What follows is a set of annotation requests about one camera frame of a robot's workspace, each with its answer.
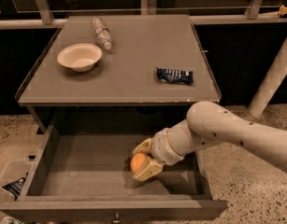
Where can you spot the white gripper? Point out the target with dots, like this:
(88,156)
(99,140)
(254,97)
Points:
(160,146)

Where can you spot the orange fruit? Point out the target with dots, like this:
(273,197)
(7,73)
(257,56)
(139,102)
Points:
(137,161)

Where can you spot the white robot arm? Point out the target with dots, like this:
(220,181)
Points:
(208,124)

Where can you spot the metal drawer knob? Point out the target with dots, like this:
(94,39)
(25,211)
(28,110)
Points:
(116,219)

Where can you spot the open grey top drawer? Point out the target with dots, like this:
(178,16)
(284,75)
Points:
(87,177)

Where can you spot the dark blue snack packet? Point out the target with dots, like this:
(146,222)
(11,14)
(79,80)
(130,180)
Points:
(175,76)

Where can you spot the grey cabinet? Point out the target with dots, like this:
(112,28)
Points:
(126,75)

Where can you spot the white paper bowl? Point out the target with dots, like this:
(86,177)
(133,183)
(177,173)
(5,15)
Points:
(80,57)

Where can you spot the clear plastic water bottle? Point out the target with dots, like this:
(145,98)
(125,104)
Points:
(102,33)

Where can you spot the blue packet in bin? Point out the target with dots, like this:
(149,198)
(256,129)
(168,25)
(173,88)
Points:
(14,187)

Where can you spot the metal railing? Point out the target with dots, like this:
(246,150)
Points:
(46,14)

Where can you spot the yellow object on railing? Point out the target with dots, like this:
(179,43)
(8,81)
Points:
(282,11)

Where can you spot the white diagonal post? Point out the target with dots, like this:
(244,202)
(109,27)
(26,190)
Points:
(271,82)

